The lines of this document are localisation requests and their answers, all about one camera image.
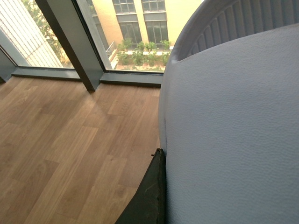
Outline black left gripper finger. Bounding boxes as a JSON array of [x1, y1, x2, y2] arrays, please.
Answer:
[[116, 148, 166, 224]]

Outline light blue slipper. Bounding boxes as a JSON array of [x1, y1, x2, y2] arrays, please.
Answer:
[[159, 0, 299, 224]]

